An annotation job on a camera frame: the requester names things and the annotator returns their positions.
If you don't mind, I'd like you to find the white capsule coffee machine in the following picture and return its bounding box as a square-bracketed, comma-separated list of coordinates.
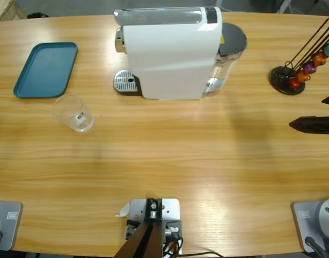
[112, 5, 223, 102]

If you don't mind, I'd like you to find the clear glass cup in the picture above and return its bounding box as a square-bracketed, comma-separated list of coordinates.
[52, 94, 96, 133]

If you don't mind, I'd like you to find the orange coffee capsule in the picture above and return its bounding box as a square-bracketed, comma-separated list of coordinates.
[311, 51, 328, 66]
[296, 69, 311, 83]

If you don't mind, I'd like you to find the purple coffee capsule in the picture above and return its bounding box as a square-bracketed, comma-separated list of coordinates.
[303, 60, 318, 75]

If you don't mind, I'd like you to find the black capsule holder stand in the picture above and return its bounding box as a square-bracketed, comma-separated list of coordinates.
[268, 17, 329, 96]

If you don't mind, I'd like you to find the clear water tank dark lid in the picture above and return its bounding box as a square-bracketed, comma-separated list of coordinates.
[201, 23, 247, 97]

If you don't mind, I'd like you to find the metal drip tray grille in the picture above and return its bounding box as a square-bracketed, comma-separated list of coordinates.
[113, 69, 140, 94]

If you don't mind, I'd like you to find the white tape piece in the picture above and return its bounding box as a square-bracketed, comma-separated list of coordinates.
[115, 202, 131, 218]

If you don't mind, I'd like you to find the teal plastic tray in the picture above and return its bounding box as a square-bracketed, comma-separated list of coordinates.
[13, 41, 79, 99]

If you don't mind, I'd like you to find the white chair frame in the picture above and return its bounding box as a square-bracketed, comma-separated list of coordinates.
[276, 0, 296, 13]

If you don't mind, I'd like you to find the orange cable bundle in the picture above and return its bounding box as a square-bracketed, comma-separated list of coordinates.
[164, 238, 184, 255]

